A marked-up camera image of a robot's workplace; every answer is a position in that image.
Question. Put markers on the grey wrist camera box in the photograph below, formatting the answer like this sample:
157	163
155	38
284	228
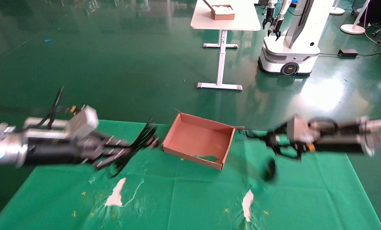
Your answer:
297	129
81	121

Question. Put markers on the white packing material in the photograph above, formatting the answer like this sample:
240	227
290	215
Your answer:
224	9

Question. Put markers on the green table cloth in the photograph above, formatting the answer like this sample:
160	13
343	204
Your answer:
184	198

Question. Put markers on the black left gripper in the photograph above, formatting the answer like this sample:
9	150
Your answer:
91	148

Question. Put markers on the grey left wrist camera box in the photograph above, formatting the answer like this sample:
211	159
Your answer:
81	121

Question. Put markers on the white round stand base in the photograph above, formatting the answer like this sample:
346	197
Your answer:
337	11

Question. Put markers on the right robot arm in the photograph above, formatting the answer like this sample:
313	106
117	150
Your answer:
347	137

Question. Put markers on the open brown cardboard box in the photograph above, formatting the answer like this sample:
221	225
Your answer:
198	140

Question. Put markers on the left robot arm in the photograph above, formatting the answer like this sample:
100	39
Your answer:
34	150

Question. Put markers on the small brown lidded box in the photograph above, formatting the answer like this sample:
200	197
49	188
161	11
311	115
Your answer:
223	16

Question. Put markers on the black power adapter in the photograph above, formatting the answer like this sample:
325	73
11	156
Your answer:
347	53

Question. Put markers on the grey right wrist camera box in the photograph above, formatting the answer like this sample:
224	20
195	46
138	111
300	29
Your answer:
297	129

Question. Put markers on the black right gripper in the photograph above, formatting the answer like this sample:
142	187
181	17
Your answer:
300	147

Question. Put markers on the white pedestal table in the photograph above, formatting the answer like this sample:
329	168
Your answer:
241	22

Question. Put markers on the white wheeled robot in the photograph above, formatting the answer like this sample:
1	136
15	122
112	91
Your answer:
292	54

